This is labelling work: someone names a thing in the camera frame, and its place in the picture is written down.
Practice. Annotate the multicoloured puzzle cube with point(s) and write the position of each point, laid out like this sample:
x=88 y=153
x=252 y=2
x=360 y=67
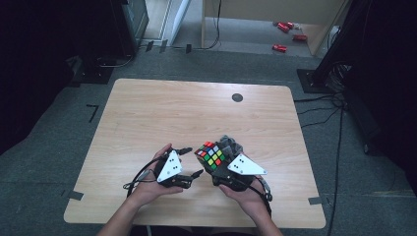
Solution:
x=210 y=155

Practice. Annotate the grey tape piece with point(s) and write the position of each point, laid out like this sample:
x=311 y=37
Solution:
x=315 y=200
x=75 y=195

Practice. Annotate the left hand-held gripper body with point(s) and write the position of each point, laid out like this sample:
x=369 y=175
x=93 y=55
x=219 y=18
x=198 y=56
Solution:
x=170 y=168

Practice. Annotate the black curtain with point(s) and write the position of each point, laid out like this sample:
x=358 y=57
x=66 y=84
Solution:
x=393 y=82
x=32 y=65

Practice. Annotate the black metal stand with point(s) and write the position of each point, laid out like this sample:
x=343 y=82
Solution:
x=323 y=70

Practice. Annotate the red can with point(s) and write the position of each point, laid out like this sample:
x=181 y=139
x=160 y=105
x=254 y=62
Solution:
x=283 y=27
x=279 y=48
x=300 y=37
x=290 y=25

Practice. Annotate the white panel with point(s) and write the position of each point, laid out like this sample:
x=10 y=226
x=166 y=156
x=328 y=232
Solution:
x=180 y=19

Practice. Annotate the person's left hand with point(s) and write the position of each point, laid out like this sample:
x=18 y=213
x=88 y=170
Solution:
x=147 y=190

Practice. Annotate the black round table grommet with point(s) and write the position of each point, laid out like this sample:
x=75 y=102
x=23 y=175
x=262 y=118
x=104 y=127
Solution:
x=237 y=97

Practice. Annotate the black floor tape strip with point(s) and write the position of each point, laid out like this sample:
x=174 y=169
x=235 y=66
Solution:
x=149 y=46
x=163 y=46
x=188 y=48

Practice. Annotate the black flat stand base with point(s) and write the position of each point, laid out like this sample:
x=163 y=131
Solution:
x=93 y=75

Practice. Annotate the black monitor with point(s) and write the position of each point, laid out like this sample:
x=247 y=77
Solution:
x=131 y=23

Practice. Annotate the black angled floor tape mark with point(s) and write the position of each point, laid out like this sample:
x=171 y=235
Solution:
x=94 y=111

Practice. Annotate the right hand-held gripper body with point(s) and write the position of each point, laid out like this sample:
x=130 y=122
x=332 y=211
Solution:
x=242 y=178

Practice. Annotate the grey cloth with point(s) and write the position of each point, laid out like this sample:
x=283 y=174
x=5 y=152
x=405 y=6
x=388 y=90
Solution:
x=232 y=146

